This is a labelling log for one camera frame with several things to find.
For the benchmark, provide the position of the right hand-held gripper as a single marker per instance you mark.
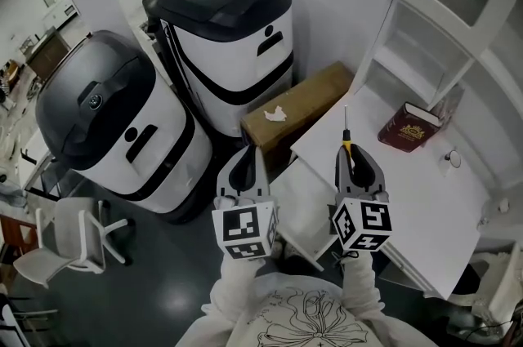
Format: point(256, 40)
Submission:
point(361, 223)

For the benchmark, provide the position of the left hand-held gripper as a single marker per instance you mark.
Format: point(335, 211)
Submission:
point(245, 227)

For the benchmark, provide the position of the yellow screwdriver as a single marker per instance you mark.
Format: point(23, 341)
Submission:
point(347, 141)

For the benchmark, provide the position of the white drawer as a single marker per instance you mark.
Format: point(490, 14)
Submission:
point(302, 194)

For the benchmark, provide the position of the person's left forearm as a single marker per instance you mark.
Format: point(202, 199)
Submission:
point(235, 288)

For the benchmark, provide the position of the person's right forearm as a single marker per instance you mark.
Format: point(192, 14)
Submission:
point(359, 280)

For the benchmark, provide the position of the white desk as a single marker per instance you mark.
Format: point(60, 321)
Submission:
point(408, 194)

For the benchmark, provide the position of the red book with gold crest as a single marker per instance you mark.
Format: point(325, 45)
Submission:
point(404, 131)

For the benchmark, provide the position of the white shoe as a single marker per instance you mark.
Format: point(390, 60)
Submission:
point(293, 250)
point(278, 249)

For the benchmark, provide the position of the crumpled white tissue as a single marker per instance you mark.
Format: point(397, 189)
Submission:
point(275, 114)

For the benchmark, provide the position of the brown cardboard box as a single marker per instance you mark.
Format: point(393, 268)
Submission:
point(294, 108)

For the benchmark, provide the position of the white and black delivery robot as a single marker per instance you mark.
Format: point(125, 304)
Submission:
point(122, 133)
point(229, 51)

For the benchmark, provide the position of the person's white printed shirt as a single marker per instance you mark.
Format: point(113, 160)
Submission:
point(302, 317)

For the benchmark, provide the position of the white office chair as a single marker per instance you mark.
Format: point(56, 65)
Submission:
point(73, 231)

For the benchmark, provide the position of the ornate white chair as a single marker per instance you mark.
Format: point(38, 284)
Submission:
point(502, 284)

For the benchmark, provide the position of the brown cabinet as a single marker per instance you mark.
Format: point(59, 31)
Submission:
point(49, 55)

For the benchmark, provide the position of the brown wooden shelf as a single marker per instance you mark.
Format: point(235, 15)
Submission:
point(16, 235)

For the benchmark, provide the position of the low white cabinet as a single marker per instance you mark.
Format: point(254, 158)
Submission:
point(61, 10)

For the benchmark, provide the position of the white metal rack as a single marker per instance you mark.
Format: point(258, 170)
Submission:
point(12, 321)

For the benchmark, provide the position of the white metal frame table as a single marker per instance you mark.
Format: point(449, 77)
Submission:
point(32, 157)

